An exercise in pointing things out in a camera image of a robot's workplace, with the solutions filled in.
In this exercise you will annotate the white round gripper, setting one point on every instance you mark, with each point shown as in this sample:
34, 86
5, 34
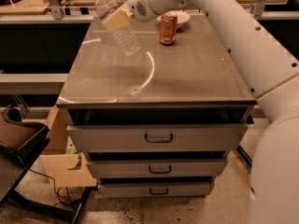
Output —
137, 3

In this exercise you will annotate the clear plastic water bottle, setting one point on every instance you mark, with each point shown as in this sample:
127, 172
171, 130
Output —
125, 37

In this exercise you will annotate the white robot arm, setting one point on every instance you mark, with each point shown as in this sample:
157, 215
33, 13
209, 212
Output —
271, 73

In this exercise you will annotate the red soda can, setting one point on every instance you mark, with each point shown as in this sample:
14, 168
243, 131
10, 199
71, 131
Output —
167, 35

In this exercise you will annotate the white ceramic bowl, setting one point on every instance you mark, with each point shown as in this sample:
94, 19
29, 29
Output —
183, 17

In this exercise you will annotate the grey drawer cabinet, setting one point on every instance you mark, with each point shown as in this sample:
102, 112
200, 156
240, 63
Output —
192, 82

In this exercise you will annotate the top grey drawer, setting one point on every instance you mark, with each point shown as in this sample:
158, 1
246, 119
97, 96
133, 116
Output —
156, 138

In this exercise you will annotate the grey drawer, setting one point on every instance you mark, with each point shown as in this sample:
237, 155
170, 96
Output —
155, 190
156, 168
156, 138

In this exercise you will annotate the middle grey drawer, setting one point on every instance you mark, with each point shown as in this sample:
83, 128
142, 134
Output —
156, 168

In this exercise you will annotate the dark brown chair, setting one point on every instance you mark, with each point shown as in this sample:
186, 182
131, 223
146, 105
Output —
21, 143

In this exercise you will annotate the brown cardboard box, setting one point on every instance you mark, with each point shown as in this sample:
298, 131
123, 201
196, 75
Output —
68, 170

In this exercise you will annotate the bottom grey drawer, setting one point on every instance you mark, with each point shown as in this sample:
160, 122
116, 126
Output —
155, 190

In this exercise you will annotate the black stand leg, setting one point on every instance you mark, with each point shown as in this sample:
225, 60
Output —
244, 155

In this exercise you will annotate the grey metal shelf rail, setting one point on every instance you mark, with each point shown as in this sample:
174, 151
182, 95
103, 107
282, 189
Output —
31, 83

